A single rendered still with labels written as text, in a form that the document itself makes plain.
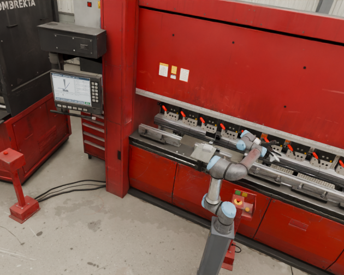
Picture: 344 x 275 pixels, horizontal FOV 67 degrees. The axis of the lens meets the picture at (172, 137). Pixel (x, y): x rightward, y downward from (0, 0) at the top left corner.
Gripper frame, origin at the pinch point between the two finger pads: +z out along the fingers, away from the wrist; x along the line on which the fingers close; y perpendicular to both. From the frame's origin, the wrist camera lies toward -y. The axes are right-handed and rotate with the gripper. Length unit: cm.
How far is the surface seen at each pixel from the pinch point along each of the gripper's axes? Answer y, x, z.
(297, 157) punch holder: -0.6, -29.7, 12.7
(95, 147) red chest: 156, -45, -184
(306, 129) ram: -25.2, -23.7, 1.8
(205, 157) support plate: 46, -11, -50
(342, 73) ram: -72, -13, -6
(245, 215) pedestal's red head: 61, -2, 10
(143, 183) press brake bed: 133, -28, -93
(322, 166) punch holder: -6.5, -31.8, 32.2
